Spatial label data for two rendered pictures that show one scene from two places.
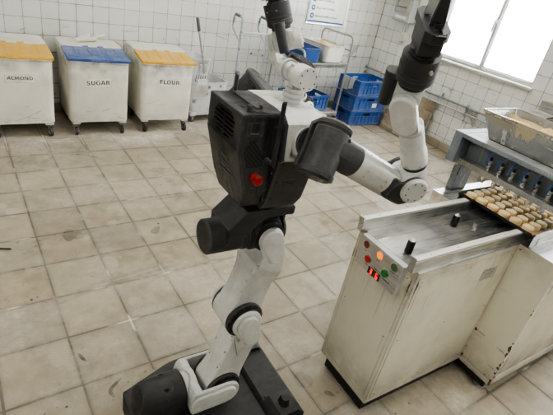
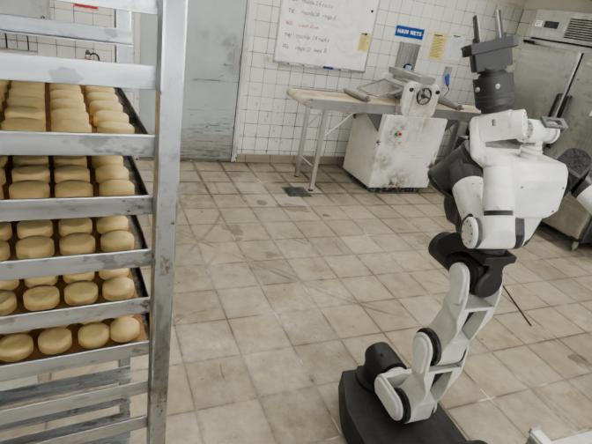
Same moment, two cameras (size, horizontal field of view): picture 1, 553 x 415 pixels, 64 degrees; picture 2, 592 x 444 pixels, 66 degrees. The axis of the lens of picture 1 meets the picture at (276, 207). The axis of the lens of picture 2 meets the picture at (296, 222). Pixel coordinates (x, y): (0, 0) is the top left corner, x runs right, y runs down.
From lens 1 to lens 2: 1.73 m
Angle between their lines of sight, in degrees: 88
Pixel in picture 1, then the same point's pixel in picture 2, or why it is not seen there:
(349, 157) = (451, 172)
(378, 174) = (462, 200)
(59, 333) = not seen: hidden behind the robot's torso
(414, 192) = (466, 231)
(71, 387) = (407, 360)
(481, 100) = not seen: outside the picture
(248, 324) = (419, 344)
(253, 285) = (443, 318)
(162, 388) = (382, 351)
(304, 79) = not seen: hidden behind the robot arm
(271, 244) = (454, 277)
